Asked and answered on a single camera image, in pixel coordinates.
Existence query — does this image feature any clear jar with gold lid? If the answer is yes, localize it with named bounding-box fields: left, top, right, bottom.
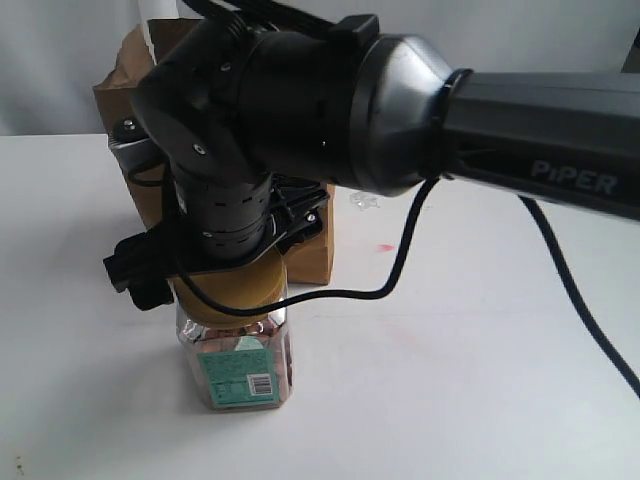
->
left=173, top=249, right=293, bottom=411

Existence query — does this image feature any black cable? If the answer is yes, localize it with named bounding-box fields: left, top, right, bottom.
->
left=129, top=164, right=640, bottom=396

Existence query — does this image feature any clear plastic scrap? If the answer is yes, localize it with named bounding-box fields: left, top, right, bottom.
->
left=349, top=191, right=380, bottom=210

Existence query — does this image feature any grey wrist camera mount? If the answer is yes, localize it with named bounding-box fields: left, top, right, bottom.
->
left=108, top=116, right=164, bottom=174

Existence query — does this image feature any brown paper bag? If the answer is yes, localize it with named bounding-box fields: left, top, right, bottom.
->
left=93, top=18, right=334, bottom=285

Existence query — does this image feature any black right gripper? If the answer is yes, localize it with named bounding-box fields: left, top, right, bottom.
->
left=103, top=182, right=330, bottom=311

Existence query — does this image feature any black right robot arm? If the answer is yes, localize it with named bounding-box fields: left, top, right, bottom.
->
left=104, top=13, right=639, bottom=310

